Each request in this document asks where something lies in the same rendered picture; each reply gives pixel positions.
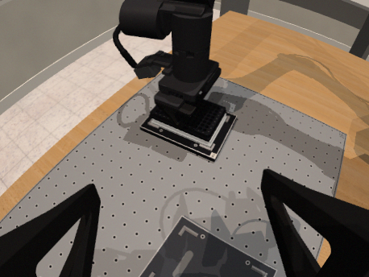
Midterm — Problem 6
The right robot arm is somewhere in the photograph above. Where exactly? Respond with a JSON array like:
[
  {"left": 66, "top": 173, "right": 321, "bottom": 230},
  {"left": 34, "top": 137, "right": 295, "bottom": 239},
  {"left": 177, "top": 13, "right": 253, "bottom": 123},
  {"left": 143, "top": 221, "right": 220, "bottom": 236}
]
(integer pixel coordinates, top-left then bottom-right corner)
[{"left": 119, "top": 0, "right": 215, "bottom": 79}]

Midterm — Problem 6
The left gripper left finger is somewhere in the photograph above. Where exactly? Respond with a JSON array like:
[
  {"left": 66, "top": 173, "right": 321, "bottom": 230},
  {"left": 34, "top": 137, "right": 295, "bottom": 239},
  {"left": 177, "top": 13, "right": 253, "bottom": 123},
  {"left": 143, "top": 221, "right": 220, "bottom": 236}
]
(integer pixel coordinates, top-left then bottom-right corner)
[{"left": 0, "top": 184, "right": 101, "bottom": 277}]

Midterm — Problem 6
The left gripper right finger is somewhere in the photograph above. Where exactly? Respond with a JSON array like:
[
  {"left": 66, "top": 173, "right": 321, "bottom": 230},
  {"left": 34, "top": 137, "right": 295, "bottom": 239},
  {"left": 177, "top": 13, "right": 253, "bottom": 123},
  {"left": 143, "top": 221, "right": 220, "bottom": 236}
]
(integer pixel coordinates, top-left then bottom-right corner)
[{"left": 261, "top": 169, "right": 369, "bottom": 277}]

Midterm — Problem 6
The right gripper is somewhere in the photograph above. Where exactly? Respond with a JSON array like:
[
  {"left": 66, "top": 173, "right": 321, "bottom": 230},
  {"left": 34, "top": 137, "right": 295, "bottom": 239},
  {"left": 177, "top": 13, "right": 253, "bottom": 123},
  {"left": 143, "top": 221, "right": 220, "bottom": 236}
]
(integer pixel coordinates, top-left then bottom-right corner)
[{"left": 135, "top": 44, "right": 222, "bottom": 130}]

